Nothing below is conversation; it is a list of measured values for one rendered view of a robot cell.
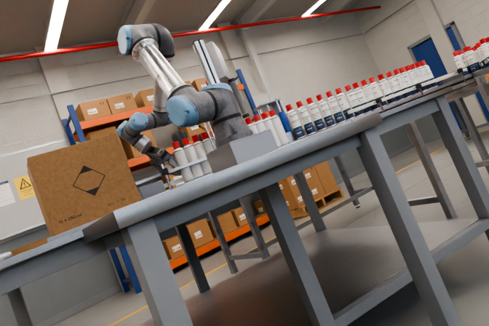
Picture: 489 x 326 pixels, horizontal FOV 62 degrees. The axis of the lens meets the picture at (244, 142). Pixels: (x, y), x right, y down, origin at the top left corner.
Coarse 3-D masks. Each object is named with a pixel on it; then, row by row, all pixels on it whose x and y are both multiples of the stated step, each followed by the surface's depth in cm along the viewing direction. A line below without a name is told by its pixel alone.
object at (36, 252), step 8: (448, 88) 189; (432, 96) 183; (408, 104) 176; (416, 104) 178; (384, 112) 170; (392, 112) 172; (80, 232) 115; (56, 240) 112; (64, 240) 113; (72, 240) 114; (40, 248) 110; (48, 248) 111; (56, 248) 125; (16, 256) 108; (24, 256) 108; (32, 256) 109; (0, 264) 106; (8, 264) 107; (16, 264) 121
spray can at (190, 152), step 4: (184, 140) 200; (188, 140) 201; (184, 144) 200; (188, 144) 200; (184, 148) 200; (188, 148) 199; (192, 148) 200; (188, 152) 199; (192, 152) 199; (188, 156) 199; (192, 156) 199; (196, 156) 200; (188, 160) 199; (192, 160) 198; (196, 164) 198; (200, 164) 200; (192, 168) 199; (196, 168) 198; (200, 168) 199; (196, 172) 198; (200, 172) 198; (196, 176) 198; (200, 176) 198
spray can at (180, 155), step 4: (172, 144) 199; (176, 144) 198; (176, 148) 198; (180, 148) 198; (176, 152) 197; (180, 152) 197; (184, 152) 199; (176, 156) 197; (180, 156) 197; (184, 156) 198; (176, 160) 198; (180, 160) 197; (184, 160) 197; (180, 164) 197; (184, 168) 196; (188, 168) 197; (184, 172) 196; (188, 172) 196; (192, 172) 198; (184, 176) 196; (188, 176) 196; (192, 176) 197; (184, 180) 197; (188, 180) 196
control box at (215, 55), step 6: (210, 42) 200; (210, 48) 200; (216, 48) 206; (210, 54) 200; (216, 54) 200; (216, 60) 200; (222, 60) 208; (216, 66) 199; (222, 66) 199; (216, 72) 199; (222, 72) 199; (228, 72) 214; (222, 78) 200; (228, 78) 206
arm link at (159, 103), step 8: (160, 32) 167; (168, 32) 172; (168, 40) 171; (160, 48) 170; (168, 48) 173; (168, 56) 175; (160, 96) 185; (160, 104) 187; (152, 112) 191; (160, 112) 189; (160, 120) 190; (168, 120) 193
